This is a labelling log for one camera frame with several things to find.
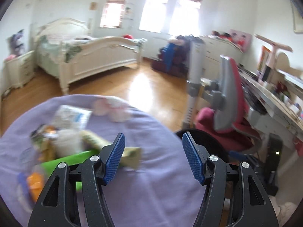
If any red grey desk chair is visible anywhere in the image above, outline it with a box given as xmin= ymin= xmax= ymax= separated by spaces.
xmin=195 ymin=55 xmax=261 ymax=154

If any pink desk lamp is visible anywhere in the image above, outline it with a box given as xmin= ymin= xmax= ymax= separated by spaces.
xmin=255 ymin=34 xmax=293 ymax=69

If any black trash bin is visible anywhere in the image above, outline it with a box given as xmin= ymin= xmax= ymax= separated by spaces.
xmin=175 ymin=129 xmax=229 ymax=162

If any orange snack bag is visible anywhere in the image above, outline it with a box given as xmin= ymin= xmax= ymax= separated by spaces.
xmin=26 ymin=172 xmax=45 ymax=203

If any white bed frame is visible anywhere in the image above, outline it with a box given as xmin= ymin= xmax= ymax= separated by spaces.
xmin=31 ymin=18 xmax=147 ymax=95

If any bright green wrapper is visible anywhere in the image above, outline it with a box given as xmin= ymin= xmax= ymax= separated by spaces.
xmin=41 ymin=149 xmax=99 ymax=178

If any curved study desk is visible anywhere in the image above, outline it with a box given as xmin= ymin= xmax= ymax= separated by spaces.
xmin=239 ymin=67 xmax=302 ymax=150

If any white shipping bag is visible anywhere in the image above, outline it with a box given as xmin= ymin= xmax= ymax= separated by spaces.
xmin=51 ymin=105 xmax=92 ymax=130

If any dark red armchair with clothes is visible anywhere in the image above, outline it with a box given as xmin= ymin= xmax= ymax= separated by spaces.
xmin=151 ymin=35 xmax=191 ymax=78

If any purple plush doll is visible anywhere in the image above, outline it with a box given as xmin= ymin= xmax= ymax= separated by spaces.
xmin=9 ymin=29 xmax=25 ymax=56

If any white nightstand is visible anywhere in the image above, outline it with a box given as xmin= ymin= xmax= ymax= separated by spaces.
xmin=5 ymin=51 xmax=35 ymax=89

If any purple blue wrapper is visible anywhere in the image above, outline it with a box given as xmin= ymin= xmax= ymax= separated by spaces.
xmin=17 ymin=172 xmax=30 ymax=199

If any green yellow snack wrapper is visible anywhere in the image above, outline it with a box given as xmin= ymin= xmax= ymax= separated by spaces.
xmin=80 ymin=130 xmax=142 ymax=170

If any white dresser cabinet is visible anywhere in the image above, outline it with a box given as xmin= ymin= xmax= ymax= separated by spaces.
xmin=200 ymin=36 xmax=244 ymax=80

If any grey white height pole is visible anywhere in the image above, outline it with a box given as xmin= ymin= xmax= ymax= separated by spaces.
xmin=182 ymin=41 xmax=226 ymax=128

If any purple floral table cloth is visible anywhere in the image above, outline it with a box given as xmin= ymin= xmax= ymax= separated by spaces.
xmin=1 ymin=95 xmax=205 ymax=226

